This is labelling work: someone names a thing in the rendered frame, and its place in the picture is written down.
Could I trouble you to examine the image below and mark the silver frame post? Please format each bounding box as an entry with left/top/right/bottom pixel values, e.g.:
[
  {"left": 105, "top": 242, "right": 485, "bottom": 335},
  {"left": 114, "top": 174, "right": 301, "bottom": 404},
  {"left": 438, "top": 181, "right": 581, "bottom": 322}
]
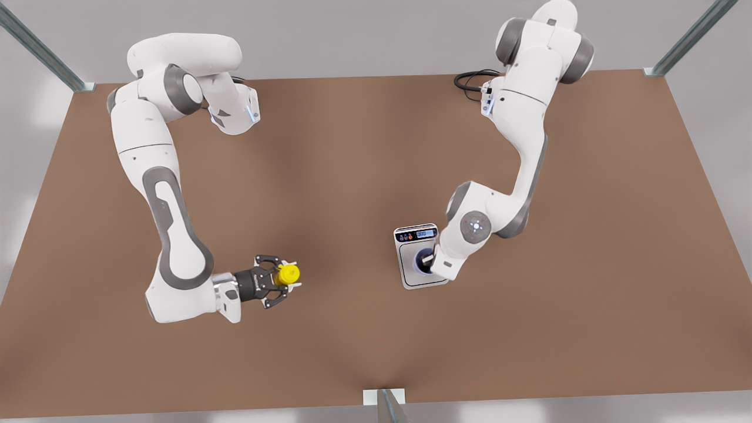
[
  {"left": 0, "top": 5, "right": 96, "bottom": 93},
  {"left": 643, "top": 0, "right": 739, "bottom": 78},
  {"left": 362, "top": 388, "right": 408, "bottom": 423}
]

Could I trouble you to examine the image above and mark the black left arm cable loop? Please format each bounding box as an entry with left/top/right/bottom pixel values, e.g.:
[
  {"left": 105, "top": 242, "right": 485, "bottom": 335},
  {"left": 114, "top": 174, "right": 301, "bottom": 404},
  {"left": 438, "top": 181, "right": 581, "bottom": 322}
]
[{"left": 453, "top": 69, "right": 503, "bottom": 104}]

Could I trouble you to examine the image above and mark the silver digital weighing scale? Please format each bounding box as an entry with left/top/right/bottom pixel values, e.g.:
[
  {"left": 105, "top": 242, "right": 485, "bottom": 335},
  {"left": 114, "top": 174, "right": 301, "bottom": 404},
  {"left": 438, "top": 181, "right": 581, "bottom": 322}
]
[{"left": 393, "top": 223, "right": 451, "bottom": 290}]

